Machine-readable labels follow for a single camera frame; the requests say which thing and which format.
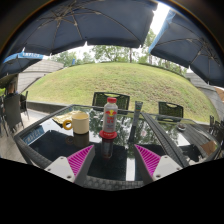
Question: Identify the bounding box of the clear red-capped drink bottle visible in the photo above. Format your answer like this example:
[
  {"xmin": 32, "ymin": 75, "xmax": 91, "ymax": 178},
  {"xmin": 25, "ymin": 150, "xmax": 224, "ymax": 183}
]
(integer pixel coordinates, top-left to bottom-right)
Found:
[{"xmin": 102, "ymin": 96, "xmax": 119, "ymax": 134}]

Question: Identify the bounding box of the beige patio umbrella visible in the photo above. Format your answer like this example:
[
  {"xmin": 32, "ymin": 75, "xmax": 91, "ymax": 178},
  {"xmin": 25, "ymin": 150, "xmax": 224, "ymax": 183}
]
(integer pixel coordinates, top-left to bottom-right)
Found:
[{"xmin": 214, "ymin": 86, "xmax": 224, "ymax": 102}]

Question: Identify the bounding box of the upright table sign stand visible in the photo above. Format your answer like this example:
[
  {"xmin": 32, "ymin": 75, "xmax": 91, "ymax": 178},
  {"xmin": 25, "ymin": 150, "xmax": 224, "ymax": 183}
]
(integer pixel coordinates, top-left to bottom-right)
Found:
[{"xmin": 133, "ymin": 100, "xmax": 144, "ymax": 128}]

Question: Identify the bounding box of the dark wicker patio chair group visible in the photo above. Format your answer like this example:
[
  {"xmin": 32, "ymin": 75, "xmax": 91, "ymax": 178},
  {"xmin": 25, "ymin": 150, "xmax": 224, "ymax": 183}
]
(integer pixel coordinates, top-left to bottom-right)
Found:
[{"xmin": 208, "ymin": 114, "xmax": 224, "ymax": 142}]

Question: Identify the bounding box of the black mesh-back patio chair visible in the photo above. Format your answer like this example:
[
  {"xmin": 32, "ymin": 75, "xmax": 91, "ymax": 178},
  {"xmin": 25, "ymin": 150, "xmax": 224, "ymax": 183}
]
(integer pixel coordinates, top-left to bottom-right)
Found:
[
  {"xmin": 92, "ymin": 91, "xmax": 131, "ymax": 112},
  {"xmin": 157, "ymin": 101, "xmax": 185, "ymax": 122}
]

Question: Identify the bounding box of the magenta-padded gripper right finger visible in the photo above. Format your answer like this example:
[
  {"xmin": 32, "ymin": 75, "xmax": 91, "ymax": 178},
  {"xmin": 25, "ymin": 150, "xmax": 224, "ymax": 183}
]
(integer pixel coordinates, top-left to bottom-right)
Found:
[{"xmin": 132, "ymin": 143, "xmax": 184, "ymax": 186}]

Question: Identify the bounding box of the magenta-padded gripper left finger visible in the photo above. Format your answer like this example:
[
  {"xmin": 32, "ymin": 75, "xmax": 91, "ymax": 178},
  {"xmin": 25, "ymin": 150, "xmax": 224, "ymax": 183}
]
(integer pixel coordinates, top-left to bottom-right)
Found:
[{"xmin": 44, "ymin": 144, "xmax": 98, "ymax": 188}]

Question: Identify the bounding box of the small blue white-edged umbrella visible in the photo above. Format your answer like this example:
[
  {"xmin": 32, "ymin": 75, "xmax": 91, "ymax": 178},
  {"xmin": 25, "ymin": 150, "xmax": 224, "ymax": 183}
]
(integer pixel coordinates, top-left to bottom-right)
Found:
[{"xmin": 0, "ymin": 51, "xmax": 45, "ymax": 80}]

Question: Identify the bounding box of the yellow plastic packet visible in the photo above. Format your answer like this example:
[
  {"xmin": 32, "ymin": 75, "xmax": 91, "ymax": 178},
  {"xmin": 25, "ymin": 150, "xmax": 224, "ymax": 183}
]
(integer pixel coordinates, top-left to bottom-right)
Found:
[{"xmin": 52, "ymin": 110, "xmax": 81, "ymax": 126}]

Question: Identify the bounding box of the large dark blue patio umbrella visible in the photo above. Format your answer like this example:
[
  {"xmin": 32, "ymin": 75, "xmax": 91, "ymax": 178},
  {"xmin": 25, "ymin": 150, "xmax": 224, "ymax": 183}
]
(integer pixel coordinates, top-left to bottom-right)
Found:
[
  {"xmin": 0, "ymin": 0, "xmax": 158, "ymax": 64},
  {"xmin": 148, "ymin": 8, "xmax": 224, "ymax": 88}
]

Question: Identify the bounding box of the cream mug with yellow handle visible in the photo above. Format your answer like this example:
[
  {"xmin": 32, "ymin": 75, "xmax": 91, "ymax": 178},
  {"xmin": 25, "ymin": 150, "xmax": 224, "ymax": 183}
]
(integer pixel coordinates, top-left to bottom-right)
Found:
[{"xmin": 62, "ymin": 111, "xmax": 90, "ymax": 135}]

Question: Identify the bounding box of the person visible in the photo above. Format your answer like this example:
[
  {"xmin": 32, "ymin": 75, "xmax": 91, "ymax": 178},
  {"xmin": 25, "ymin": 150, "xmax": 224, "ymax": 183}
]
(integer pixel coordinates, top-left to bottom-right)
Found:
[{"xmin": 6, "ymin": 82, "xmax": 16, "ymax": 96}]

